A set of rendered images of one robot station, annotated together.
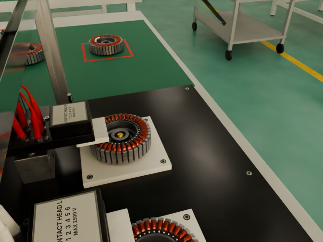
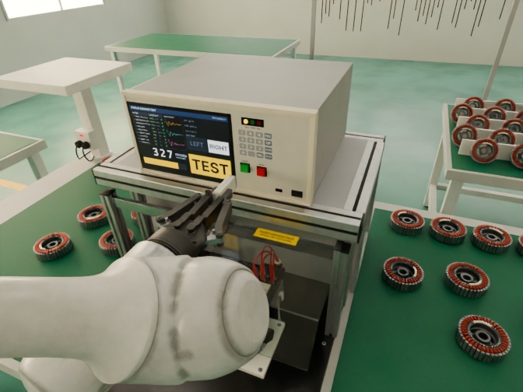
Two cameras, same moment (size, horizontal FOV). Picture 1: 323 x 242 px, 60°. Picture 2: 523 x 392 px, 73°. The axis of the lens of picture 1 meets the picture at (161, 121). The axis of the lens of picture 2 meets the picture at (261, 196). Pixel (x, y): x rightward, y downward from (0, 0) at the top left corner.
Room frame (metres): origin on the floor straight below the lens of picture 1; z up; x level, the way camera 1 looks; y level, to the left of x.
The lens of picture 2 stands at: (0.76, -0.30, 1.55)
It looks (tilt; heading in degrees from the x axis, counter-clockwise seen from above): 34 degrees down; 130
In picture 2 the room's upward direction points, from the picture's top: 2 degrees counter-clockwise
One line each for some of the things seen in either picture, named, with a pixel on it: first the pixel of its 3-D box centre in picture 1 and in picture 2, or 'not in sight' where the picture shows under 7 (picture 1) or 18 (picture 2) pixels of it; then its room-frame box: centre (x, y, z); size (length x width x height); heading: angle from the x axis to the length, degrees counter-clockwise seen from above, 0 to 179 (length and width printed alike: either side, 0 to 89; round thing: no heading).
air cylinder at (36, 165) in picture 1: (36, 154); not in sight; (0.35, 0.21, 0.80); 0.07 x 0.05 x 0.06; 16
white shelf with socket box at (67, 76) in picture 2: not in sight; (82, 124); (-0.76, 0.34, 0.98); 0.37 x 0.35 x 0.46; 16
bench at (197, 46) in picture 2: not in sight; (205, 75); (-2.55, 2.70, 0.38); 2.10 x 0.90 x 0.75; 16
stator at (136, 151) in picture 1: (120, 137); not in sight; (0.39, 0.08, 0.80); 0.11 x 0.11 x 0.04
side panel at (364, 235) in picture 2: not in sight; (363, 219); (0.47, 0.52, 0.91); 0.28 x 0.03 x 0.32; 106
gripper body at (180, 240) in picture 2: not in sight; (179, 241); (0.39, -0.05, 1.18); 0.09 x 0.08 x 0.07; 106
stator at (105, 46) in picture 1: (105, 44); not in sight; (0.92, 0.19, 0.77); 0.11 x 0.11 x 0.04
